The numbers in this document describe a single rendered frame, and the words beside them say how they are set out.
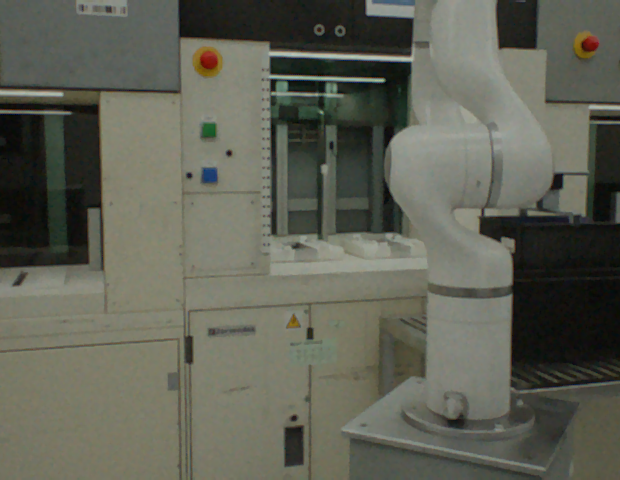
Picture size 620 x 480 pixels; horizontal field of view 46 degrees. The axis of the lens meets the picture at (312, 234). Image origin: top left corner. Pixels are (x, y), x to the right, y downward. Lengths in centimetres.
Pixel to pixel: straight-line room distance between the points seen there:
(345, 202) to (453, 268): 166
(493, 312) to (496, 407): 14
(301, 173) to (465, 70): 159
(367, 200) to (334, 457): 113
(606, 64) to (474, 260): 114
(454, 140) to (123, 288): 89
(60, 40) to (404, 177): 88
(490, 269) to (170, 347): 87
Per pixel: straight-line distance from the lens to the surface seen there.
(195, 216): 164
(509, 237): 145
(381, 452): 104
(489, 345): 104
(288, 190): 261
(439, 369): 106
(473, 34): 111
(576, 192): 202
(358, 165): 268
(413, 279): 180
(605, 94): 206
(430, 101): 137
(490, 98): 107
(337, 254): 193
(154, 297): 165
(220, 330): 168
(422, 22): 138
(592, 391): 133
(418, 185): 99
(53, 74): 162
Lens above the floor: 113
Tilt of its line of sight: 6 degrees down
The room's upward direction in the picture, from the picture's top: straight up
